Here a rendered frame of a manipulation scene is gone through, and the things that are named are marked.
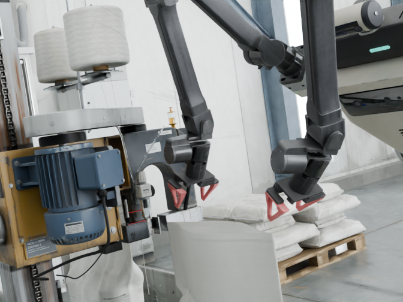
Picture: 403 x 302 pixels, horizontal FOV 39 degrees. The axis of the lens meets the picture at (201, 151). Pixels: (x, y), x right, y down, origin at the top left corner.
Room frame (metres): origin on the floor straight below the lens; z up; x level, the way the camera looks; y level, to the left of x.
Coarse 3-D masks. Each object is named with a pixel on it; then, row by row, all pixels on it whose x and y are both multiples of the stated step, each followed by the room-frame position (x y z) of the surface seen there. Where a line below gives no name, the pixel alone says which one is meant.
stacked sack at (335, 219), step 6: (330, 216) 4.94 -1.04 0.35; (336, 216) 4.98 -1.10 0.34; (342, 216) 5.01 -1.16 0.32; (306, 222) 4.90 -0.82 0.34; (312, 222) 4.85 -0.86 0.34; (318, 222) 4.84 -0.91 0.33; (324, 222) 4.86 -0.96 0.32; (330, 222) 4.92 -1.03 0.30; (336, 222) 4.98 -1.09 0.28; (318, 228) 4.84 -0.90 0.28
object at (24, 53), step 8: (24, 48) 4.35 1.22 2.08; (32, 48) 4.39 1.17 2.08; (24, 56) 4.38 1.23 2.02; (24, 64) 4.37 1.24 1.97; (24, 72) 4.39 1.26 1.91; (24, 80) 4.41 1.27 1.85; (32, 80) 4.40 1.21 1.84; (32, 88) 4.39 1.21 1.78; (32, 96) 4.39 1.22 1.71; (32, 104) 4.37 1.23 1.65; (32, 112) 4.38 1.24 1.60; (40, 136) 4.41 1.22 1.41; (56, 264) 4.37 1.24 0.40; (56, 272) 4.37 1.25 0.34; (0, 280) 4.11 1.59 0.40; (64, 280) 4.41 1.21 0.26; (0, 288) 4.10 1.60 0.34; (64, 288) 4.41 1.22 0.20
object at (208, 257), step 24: (192, 240) 1.52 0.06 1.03; (216, 240) 1.46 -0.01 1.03; (240, 240) 1.42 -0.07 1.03; (264, 240) 1.38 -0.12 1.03; (192, 264) 1.55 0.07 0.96; (216, 264) 1.46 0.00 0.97; (240, 264) 1.43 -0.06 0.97; (264, 264) 1.39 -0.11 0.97; (192, 288) 1.58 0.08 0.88; (216, 288) 1.47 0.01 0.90; (240, 288) 1.43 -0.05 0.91; (264, 288) 1.40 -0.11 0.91
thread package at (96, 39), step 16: (64, 16) 1.53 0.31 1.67; (80, 16) 1.49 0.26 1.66; (96, 16) 1.49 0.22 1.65; (112, 16) 1.51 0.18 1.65; (80, 32) 1.49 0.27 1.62; (96, 32) 1.49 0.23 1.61; (112, 32) 1.51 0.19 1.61; (80, 48) 1.49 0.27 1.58; (96, 48) 1.49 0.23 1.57; (112, 48) 1.50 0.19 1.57; (128, 48) 1.57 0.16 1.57; (80, 64) 1.50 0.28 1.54; (96, 64) 1.50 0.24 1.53; (112, 64) 1.55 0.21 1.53
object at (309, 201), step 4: (312, 196) 1.28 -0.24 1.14; (316, 196) 1.29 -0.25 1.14; (320, 196) 1.31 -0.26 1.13; (324, 196) 1.32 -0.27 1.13; (300, 200) 1.37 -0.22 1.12; (304, 200) 1.29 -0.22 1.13; (308, 200) 1.28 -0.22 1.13; (312, 200) 1.30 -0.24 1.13; (316, 200) 1.33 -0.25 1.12; (296, 204) 1.38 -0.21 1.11; (300, 204) 1.37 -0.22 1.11; (304, 204) 1.36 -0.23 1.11; (308, 204) 1.35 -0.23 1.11; (296, 208) 1.38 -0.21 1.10; (300, 208) 1.37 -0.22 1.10; (304, 208) 1.36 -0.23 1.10
